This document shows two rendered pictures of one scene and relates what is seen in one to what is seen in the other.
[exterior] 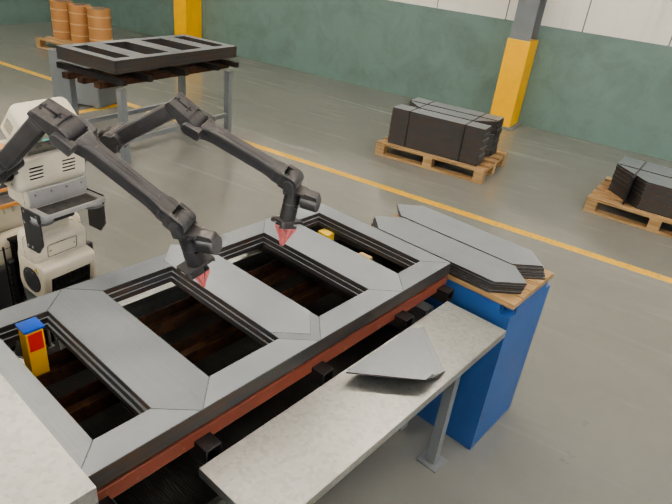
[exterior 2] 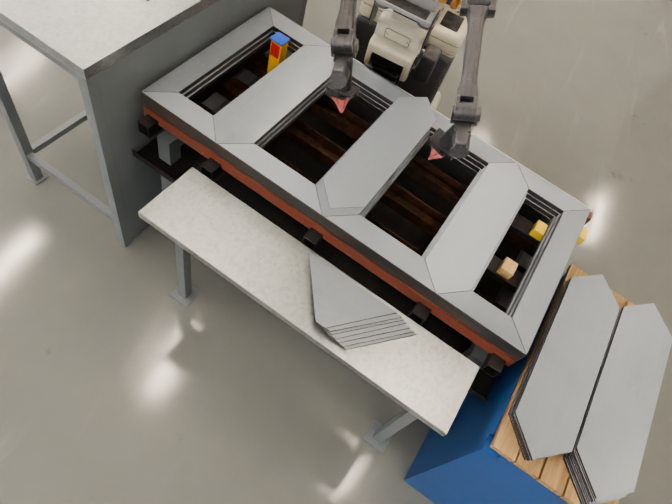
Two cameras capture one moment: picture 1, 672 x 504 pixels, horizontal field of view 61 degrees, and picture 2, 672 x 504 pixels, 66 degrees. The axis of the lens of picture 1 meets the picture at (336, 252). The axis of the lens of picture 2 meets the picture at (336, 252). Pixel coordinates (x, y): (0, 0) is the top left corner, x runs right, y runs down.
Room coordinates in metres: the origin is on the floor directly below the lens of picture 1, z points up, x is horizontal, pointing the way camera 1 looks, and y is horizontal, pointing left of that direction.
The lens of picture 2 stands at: (1.08, -0.93, 2.24)
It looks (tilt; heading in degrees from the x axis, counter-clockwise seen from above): 57 degrees down; 65
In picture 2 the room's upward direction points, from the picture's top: 24 degrees clockwise
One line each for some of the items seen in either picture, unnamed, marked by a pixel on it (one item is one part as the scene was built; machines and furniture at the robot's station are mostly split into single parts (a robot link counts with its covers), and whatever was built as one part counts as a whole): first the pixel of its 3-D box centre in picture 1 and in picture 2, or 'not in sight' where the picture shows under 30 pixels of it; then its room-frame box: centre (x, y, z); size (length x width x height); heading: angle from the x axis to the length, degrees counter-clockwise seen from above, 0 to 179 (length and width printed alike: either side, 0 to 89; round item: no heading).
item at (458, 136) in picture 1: (444, 136); not in sight; (6.05, -1.01, 0.26); 1.20 x 0.80 x 0.53; 62
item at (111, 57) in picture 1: (155, 93); not in sight; (5.65, 1.97, 0.45); 1.66 x 0.84 x 0.91; 152
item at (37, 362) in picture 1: (35, 354); (276, 60); (1.32, 0.86, 0.78); 0.05 x 0.05 x 0.19; 52
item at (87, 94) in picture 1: (85, 77); not in sight; (6.64, 3.13, 0.29); 0.62 x 0.43 x 0.57; 78
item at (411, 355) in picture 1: (410, 361); (347, 313); (1.51, -0.29, 0.77); 0.45 x 0.20 x 0.04; 142
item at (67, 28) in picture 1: (81, 28); not in sight; (9.44, 4.43, 0.35); 1.20 x 0.80 x 0.70; 66
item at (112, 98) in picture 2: not in sight; (215, 96); (1.07, 0.90, 0.50); 1.30 x 0.04 x 1.01; 52
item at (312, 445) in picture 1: (381, 389); (307, 291); (1.39, -0.19, 0.73); 1.20 x 0.26 x 0.03; 142
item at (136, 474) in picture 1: (307, 354); (325, 221); (1.46, 0.05, 0.78); 1.56 x 0.09 x 0.06; 142
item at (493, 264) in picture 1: (453, 245); (594, 375); (2.31, -0.52, 0.82); 0.80 x 0.40 x 0.06; 52
